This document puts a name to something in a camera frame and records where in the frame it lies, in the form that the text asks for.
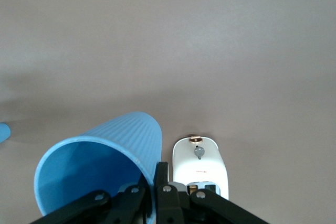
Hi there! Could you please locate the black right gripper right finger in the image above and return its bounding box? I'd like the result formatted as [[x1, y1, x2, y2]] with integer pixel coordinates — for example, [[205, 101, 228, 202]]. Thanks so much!
[[153, 162, 269, 224]]

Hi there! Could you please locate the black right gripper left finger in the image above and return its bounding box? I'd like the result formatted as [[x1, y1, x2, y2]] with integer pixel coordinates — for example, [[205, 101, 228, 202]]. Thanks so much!
[[30, 179, 148, 224]]

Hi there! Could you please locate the blue ribbed plastic cup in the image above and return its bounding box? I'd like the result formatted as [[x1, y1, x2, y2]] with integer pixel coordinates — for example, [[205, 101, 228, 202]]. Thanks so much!
[[33, 111, 163, 224], [0, 122, 12, 144]]

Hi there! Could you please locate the cream white toaster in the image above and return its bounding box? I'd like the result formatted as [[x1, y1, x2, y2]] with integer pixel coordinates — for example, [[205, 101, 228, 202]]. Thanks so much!
[[172, 134, 229, 201]]

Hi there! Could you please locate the brown table cover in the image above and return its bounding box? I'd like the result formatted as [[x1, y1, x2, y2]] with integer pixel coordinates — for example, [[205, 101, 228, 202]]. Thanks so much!
[[0, 0, 336, 224]]

